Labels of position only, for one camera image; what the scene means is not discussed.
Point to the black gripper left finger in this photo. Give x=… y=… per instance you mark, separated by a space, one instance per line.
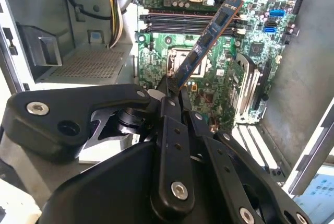
x=73 y=119

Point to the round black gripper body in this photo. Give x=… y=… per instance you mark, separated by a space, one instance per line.
x=104 y=195

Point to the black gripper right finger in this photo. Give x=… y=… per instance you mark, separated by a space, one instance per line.
x=235 y=171

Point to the blue RAM stick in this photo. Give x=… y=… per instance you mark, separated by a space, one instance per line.
x=208 y=36

